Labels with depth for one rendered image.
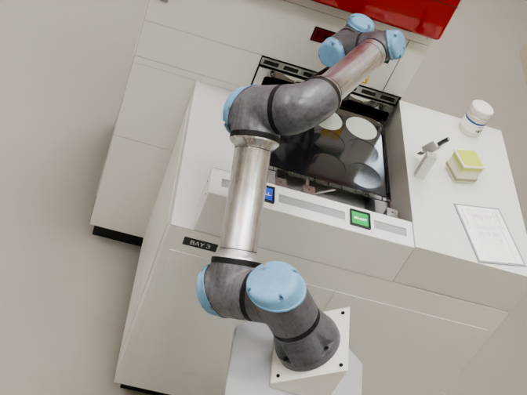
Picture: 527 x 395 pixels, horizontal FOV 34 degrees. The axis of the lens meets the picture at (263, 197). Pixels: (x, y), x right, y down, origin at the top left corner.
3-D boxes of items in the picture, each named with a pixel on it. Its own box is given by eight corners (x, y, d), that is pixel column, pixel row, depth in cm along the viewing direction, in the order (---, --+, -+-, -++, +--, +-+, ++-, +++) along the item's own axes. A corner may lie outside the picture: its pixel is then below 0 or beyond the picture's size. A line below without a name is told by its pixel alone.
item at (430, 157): (411, 163, 246) (431, 128, 237) (423, 167, 246) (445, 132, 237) (412, 177, 241) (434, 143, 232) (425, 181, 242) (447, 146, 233)
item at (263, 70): (250, 88, 267) (259, 63, 261) (382, 126, 275) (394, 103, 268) (249, 91, 266) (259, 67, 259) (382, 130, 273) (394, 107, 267)
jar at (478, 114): (456, 120, 269) (470, 96, 263) (477, 125, 270) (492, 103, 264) (459, 134, 264) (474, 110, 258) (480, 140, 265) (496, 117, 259)
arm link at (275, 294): (305, 342, 185) (281, 302, 177) (254, 334, 192) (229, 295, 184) (327, 298, 191) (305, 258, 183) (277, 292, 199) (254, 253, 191)
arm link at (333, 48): (350, 38, 219) (368, 25, 227) (312, 41, 225) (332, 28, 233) (355, 68, 222) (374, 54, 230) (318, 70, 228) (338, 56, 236)
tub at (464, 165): (443, 164, 250) (453, 147, 245) (464, 166, 253) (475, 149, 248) (453, 183, 245) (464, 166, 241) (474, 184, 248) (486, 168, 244)
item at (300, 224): (196, 204, 228) (211, 166, 218) (390, 255, 238) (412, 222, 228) (193, 230, 221) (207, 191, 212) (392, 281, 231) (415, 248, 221)
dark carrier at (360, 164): (274, 91, 261) (274, 89, 261) (379, 121, 268) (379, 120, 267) (269, 165, 236) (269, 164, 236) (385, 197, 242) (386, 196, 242)
